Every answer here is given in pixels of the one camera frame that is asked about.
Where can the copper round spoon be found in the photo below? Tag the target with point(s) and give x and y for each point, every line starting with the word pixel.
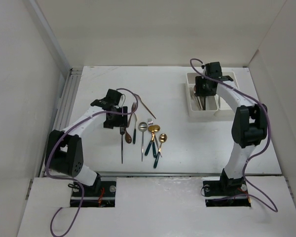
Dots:
pixel 198 99

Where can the white right container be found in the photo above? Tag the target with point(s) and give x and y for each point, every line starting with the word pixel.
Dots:
pixel 224 111

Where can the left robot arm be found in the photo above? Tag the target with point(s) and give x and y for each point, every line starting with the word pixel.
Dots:
pixel 64 156

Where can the gold spoon green handle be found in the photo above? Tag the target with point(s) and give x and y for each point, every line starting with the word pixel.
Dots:
pixel 162 139
pixel 152 129

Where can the brown wooden fork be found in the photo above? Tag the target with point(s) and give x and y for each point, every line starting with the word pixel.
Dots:
pixel 133 109

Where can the white container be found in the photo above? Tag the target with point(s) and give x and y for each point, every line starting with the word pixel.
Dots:
pixel 224 111
pixel 198 107

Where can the brown wooden spoon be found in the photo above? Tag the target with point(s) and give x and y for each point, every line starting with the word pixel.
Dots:
pixel 128 137

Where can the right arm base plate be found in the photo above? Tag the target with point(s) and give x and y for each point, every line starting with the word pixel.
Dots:
pixel 225 192

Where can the silver ridged spoon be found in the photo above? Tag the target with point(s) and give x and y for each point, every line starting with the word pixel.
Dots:
pixel 143 126

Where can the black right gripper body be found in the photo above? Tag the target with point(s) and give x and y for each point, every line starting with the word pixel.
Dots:
pixel 202 87

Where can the small copper ridged spoon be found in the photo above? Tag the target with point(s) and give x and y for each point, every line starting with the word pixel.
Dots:
pixel 123 98

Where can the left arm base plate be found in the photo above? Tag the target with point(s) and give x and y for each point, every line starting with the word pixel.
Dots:
pixel 102 197

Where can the black round spoon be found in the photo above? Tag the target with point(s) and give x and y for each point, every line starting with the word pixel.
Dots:
pixel 204 103

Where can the thin copper bent fork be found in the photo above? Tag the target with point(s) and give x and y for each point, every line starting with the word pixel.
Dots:
pixel 147 108

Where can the aluminium frame rail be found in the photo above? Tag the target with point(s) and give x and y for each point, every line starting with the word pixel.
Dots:
pixel 66 92

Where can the silver fork green handle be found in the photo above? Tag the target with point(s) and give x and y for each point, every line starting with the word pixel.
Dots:
pixel 150 123

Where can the white left container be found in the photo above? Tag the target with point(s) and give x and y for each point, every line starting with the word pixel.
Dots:
pixel 198 107

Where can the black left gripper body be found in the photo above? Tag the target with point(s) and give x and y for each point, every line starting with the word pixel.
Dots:
pixel 117 121

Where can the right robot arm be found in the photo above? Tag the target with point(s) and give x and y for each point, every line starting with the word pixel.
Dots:
pixel 250 124

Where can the black fork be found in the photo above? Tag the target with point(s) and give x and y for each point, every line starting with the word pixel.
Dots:
pixel 122 132

